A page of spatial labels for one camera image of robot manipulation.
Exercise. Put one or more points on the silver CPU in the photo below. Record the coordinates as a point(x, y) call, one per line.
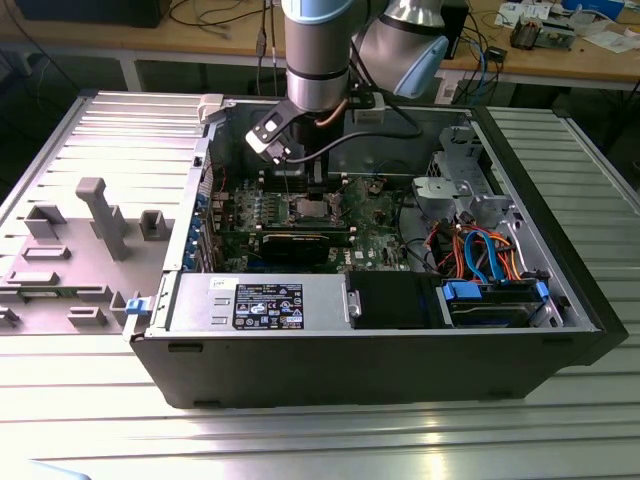
point(310, 207)

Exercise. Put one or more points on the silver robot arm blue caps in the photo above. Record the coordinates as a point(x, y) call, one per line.
point(315, 55)

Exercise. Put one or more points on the CPU socket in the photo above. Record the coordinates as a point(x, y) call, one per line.
point(290, 210)

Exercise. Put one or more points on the RAM slot white clips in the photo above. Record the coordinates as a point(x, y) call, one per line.
point(272, 174)
point(340, 239)
point(272, 183)

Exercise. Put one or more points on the round coin battery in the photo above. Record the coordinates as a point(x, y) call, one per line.
point(375, 188)

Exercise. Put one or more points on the black graphics card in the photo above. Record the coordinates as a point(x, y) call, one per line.
point(295, 248)

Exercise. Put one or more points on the green motherboard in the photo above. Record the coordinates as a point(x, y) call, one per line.
point(372, 235)

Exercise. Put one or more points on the metal rear port block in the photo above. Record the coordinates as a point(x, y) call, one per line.
point(219, 201)

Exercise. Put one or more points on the blue card retention clip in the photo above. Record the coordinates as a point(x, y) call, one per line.
point(188, 261)
point(201, 201)
point(192, 246)
point(196, 223)

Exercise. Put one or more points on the pale grey case latch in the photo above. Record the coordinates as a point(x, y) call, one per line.
point(210, 107)

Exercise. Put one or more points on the metal drive cage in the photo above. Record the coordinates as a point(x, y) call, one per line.
point(460, 167)

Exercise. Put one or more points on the black plastic shroud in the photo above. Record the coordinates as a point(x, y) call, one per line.
point(390, 300)

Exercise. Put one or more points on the small white labelled box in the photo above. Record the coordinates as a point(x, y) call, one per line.
point(448, 92)

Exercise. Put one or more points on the grey power supply unit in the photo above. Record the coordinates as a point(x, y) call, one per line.
point(200, 305)

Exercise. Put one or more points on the black open PC case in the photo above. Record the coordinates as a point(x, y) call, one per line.
point(350, 370)

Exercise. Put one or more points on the tall black box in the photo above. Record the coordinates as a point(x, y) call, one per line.
point(459, 25)

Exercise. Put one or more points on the wooden workbench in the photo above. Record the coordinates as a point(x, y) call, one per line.
point(150, 40)

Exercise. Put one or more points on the small black box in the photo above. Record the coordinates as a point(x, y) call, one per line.
point(496, 53)

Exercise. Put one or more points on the hard disk blue carrier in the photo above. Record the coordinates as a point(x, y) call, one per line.
point(492, 314)

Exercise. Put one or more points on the blue case latch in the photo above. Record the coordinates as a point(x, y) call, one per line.
point(136, 307)

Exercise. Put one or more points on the metal heatsink cooler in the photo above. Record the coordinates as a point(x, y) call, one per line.
point(525, 34)

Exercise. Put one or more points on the white printed papers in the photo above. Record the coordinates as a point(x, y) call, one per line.
point(510, 12)

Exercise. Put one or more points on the grey parts rack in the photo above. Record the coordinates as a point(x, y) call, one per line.
point(80, 260)

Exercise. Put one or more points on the grey metal device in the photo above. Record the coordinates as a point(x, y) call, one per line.
point(555, 35)

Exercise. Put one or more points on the large black box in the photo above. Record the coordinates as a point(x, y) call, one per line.
point(90, 12)

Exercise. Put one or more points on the green RAM stick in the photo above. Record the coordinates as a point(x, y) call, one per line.
point(42, 295)

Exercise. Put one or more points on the white paper sheet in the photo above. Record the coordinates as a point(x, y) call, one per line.
point(612, 42)

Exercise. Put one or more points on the blue box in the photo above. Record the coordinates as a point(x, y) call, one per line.
point(595, 7)

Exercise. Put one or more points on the pale blue rounded object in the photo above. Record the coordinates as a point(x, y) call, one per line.
point(60, 472)

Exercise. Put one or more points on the white camera black bracket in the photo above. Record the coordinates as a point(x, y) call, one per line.
point(270, 131)

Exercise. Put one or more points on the small white camera box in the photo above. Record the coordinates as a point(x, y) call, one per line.
point(369, 114)

